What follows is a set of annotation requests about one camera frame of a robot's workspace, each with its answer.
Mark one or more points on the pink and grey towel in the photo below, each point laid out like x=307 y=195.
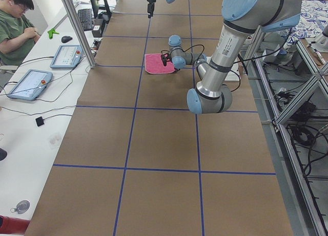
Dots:
x=154 y=65

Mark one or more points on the green clamp tool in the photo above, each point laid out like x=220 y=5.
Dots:
x=51 y=33

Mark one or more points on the person in green shirt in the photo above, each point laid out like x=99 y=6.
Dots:
x=18 y=34

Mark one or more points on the aluminium frame rack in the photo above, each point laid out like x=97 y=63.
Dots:
x=292 y=84

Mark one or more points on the brown paper table cover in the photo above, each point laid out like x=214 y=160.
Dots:
x=135 y=161

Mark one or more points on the blue white patterned cloth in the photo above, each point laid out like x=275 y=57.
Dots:
x=313 y=21

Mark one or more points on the black power box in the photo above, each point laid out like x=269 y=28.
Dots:
x=98 y=27

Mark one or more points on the black keyboard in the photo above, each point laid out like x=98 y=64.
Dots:
x=85 y=18

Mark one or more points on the round grey metal disc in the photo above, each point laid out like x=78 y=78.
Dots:
x=21 y=207

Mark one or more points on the small black square device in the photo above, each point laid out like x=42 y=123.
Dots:
x=39 y=121

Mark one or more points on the aluminium frame post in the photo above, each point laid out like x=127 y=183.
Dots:
x=72 y=15

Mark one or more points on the blue teach pendant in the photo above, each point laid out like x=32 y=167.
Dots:
x=67 y=57
x=31 y=85

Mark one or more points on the near blue teach pendant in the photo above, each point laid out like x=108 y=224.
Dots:
x=31 y=85

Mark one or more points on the black computer mouse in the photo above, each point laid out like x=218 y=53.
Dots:
x=66 y=39

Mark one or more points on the far blue teach pendant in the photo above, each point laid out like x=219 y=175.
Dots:
x=67 y=57

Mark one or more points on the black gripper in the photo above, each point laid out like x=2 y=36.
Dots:
x=169 y=61
x=150 y=0

